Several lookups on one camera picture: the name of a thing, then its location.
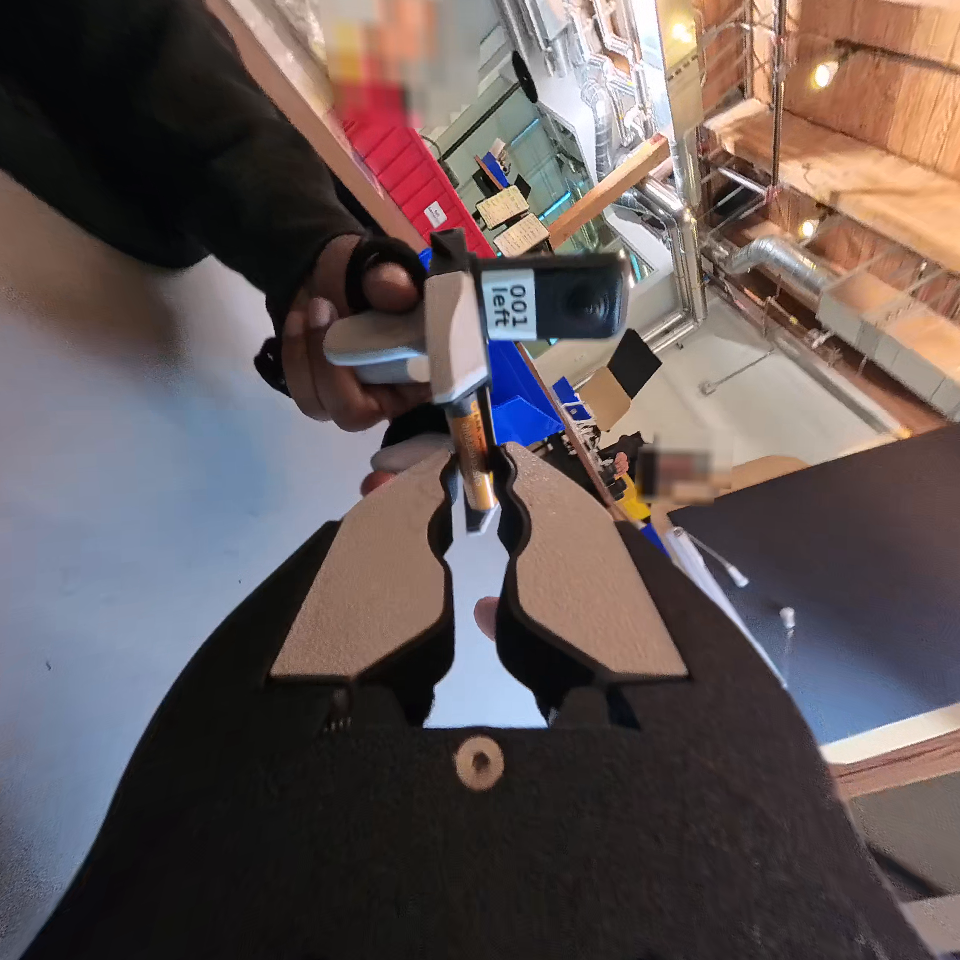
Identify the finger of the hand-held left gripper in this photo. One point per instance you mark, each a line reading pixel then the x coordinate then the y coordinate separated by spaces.
pixel 454 337
pixel 487 420

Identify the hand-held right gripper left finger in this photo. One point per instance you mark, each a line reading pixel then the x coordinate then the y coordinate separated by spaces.
pixel 367 592

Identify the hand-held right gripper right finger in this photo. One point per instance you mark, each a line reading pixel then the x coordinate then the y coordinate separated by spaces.
pixel 585 592

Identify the blue plastic bin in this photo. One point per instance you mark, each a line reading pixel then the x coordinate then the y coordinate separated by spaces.
pixel 566 394
pixel 517 397

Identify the yellow black battery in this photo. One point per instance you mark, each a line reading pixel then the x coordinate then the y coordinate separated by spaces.
pixel 471 457

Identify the person's left forearm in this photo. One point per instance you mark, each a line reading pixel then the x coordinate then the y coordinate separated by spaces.
pixel 150 135

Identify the person's right hand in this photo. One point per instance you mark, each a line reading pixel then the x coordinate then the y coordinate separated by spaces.
pixel 487 619

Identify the black wood-framed board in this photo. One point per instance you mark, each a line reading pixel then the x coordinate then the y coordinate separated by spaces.
pixel 634 360
pixel 825 600

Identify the long wooden table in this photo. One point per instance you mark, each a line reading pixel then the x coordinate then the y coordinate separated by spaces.
pixel 570 426

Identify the wooden support column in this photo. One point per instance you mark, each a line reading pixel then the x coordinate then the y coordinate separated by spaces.
pixel 607 191

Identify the black floor lamp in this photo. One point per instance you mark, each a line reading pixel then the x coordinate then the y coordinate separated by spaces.
pixel 525 75

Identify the ceiling spot light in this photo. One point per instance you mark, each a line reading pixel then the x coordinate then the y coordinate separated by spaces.
pixel 806 227
pixel 825 73

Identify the silver vertical duct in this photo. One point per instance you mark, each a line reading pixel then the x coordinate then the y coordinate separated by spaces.
pixel 679 225

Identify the silver ventilation duct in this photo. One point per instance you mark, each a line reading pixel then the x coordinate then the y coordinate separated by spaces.
pixel 780 259

